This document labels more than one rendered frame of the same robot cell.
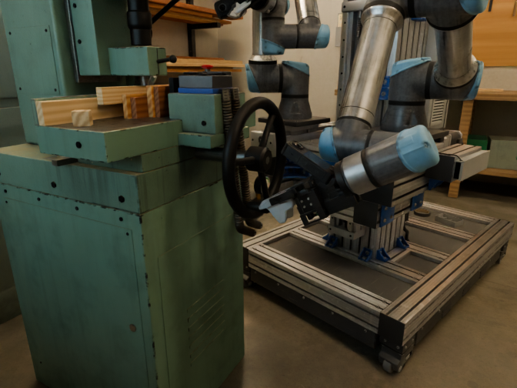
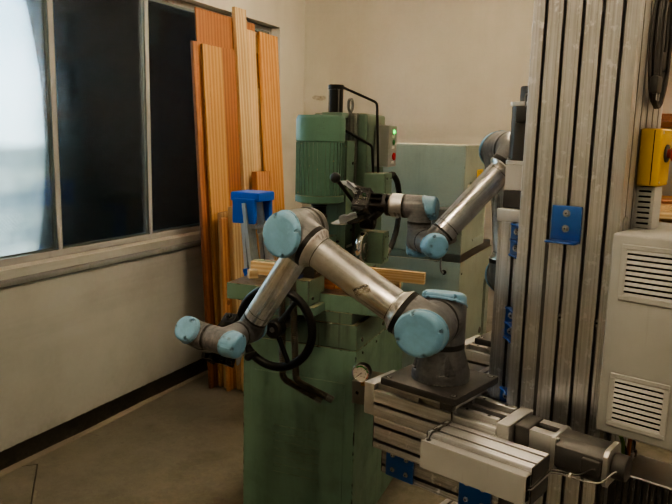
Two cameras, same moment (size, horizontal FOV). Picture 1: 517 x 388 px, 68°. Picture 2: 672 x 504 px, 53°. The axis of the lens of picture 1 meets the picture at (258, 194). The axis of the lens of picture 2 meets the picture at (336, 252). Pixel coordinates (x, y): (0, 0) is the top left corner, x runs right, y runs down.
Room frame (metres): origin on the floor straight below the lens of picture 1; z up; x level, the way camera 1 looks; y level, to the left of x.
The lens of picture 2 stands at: (0.84, -2.14, 1.42)
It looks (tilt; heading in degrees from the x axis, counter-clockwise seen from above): 10 degrees down; 84
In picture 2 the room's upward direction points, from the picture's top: 1 degrees clockwise
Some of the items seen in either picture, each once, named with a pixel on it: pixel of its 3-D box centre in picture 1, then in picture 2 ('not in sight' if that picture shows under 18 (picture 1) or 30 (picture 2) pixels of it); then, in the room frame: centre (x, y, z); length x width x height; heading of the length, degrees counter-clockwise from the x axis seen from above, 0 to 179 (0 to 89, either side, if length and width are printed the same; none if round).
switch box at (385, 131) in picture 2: not in sight; (385, 145); (1.32, 0.52, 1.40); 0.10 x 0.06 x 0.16; 62
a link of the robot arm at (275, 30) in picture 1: (278, 36); (419, 239); (1.34, -0.06, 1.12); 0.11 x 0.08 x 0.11; 95
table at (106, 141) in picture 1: (182, 126); (308, 295); (1.01, 0.20, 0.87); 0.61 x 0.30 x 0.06; 152
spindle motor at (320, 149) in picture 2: not in sight; (320, 159); (1.05, 0.30, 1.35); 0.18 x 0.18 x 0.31
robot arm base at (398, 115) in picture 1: (405, 115); (441, 358); (1.31, -0.50, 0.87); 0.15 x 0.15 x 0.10
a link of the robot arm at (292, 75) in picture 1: (293, 77); not in sight; (1.66, -0.15, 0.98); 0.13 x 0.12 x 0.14; 95
